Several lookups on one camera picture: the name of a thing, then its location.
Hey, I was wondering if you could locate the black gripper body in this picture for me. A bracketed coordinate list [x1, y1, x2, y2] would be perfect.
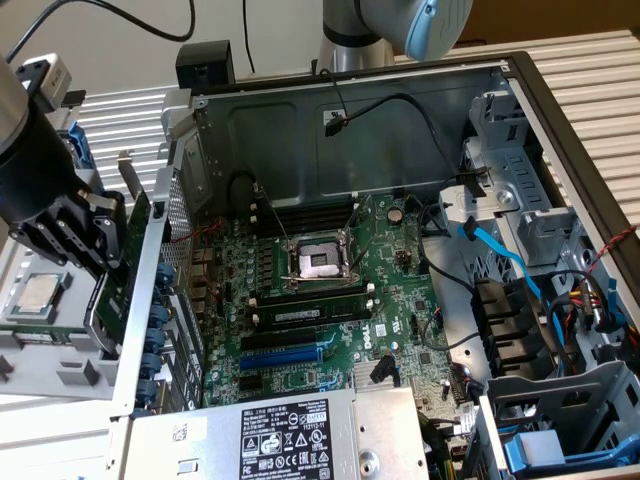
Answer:
[0, 114, 95, 235]

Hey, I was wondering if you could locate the green GPU with black fan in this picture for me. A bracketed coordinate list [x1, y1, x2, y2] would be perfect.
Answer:
[82, 149, 152, 359]

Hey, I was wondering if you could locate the blue slot latch row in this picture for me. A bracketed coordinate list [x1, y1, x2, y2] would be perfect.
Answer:
[132, 262, 176, 419]

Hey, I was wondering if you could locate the silver CPU chip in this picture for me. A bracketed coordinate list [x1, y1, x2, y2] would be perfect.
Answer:
[12, 272, 66, 315]

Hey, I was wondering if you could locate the silver rear port block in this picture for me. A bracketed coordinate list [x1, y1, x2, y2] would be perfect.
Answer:
[188, 247, 224, 326]

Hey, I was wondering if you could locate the grey parts rack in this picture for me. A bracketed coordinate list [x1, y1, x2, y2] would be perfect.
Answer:
[0, 167, 126, 402]

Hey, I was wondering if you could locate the thin metal locking lever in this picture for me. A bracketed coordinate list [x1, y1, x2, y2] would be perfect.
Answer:
[253, 183, 292, 250]

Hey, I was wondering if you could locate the long black expansion slot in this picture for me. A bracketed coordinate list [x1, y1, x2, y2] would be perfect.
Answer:
[239, 327, 319, 352]

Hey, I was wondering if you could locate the black RAM slot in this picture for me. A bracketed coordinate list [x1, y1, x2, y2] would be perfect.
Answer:
[252, 197, 359, 221]
[254, 212, 354, 237]
[249, 280, 376, 307]

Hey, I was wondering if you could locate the black box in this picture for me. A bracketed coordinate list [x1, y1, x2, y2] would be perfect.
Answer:
[175, 40, 236, 91]

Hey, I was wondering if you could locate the blue expansion slot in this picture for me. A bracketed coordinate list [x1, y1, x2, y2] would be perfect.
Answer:
[238, 346, 325, 372]

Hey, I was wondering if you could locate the CPU socket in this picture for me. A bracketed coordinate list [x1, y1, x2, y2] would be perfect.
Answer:
[283, 232, 366, 292]

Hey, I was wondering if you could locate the silver chipset heatsink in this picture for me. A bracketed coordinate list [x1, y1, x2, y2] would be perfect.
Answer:
[352, 359, 401, 389]

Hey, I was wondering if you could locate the green Dell motherboard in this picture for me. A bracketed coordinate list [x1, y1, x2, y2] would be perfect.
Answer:
[192, 192, 481, 407]

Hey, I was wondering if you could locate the open black PC case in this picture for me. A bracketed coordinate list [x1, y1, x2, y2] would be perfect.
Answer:
[107, 49, 640, 480]

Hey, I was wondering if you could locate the silver power supply unit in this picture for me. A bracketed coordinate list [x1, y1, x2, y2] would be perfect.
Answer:
[117, 383, 432, 480]

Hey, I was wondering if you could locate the silver metal disk bay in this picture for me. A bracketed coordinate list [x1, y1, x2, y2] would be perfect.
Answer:
[462, 89, 581, 271]

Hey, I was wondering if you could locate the blue drive caddy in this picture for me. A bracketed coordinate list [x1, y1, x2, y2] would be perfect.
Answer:
[503, 429, 640, 476]

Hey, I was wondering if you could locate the grey plastic drive cage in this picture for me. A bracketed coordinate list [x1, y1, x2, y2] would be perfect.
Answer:
[479, 359, 640, 480]

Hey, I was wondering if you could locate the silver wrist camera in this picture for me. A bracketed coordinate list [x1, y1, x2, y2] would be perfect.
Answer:
[17, 53, 75, 112]

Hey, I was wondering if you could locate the black camera cable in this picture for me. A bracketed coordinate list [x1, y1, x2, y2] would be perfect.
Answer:
[4, 0, 196, 64]

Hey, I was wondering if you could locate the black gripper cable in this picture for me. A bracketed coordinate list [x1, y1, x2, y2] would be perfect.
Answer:
[242, 0, 257, 77]

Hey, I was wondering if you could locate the black wire with connector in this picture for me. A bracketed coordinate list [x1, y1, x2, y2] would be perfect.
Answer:
[319, 67, 489, 184]

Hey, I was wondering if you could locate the blue flat SATA wire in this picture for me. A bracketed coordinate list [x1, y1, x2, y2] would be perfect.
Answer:
[457, 217, 546, 304]

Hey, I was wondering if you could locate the yellow red wire bundle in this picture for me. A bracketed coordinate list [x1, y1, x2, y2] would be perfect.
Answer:
[569, 279, 601, 312]

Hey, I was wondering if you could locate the red black twisted wire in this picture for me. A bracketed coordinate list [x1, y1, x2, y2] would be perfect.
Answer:
[584, 224, 640, 274]

